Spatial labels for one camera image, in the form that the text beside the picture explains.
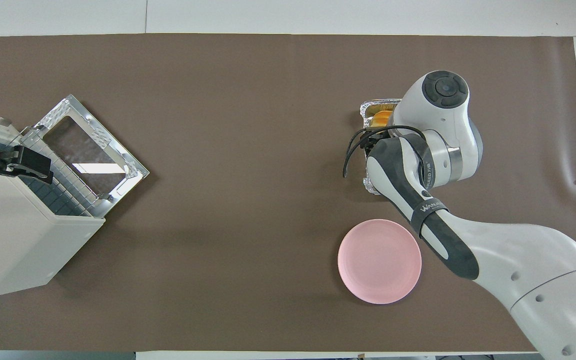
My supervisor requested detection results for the pink round plate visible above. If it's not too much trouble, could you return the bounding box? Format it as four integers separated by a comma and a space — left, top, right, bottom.
337, 218, 423, 305

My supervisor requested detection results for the metal oven wire rack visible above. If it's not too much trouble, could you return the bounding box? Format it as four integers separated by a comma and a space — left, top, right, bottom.
20, 131, 96, 218

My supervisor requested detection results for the brown table mat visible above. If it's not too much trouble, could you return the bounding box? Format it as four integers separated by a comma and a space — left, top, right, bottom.
0, 33, 576, 352

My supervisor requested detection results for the glass oven door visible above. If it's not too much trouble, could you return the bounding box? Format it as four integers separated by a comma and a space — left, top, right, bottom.
33, 94, 150, 219

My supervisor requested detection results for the cream toaster oven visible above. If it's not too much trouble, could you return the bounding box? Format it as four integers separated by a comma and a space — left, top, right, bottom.
0, 114, 106, 300

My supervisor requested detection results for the aluminium foil tray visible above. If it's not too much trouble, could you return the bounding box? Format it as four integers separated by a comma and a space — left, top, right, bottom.
359, 98, 404, 197

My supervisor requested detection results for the sliced yellow bread loaf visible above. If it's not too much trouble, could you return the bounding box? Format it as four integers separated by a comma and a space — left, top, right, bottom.
371, 110, 395, 129

